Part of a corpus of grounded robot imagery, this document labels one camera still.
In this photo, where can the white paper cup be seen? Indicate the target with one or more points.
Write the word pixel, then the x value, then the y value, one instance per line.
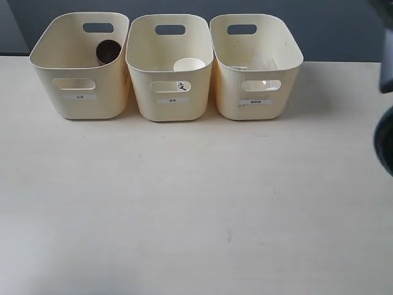
pixel 187 64

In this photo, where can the clear plastic bottle white cap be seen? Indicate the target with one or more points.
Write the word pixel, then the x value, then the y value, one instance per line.
pixel 259 62

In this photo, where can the brown wooden cup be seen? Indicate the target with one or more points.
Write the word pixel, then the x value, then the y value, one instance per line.
pixel 107 51

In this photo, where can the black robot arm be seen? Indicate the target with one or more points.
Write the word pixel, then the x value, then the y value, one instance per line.
pixel 382 138

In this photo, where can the middle cream plastic bin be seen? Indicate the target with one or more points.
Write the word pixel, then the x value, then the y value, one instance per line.
pixel 155 42

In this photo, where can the cream plastic bin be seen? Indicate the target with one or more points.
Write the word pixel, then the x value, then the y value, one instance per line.
pixel 155 42
pixel 237 39
pixel 65 61

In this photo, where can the right cream plastic bin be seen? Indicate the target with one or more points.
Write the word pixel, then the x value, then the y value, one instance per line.
pixel 237 39

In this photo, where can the left cream plastic bin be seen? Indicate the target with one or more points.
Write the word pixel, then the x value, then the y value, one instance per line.
pixel 65 61

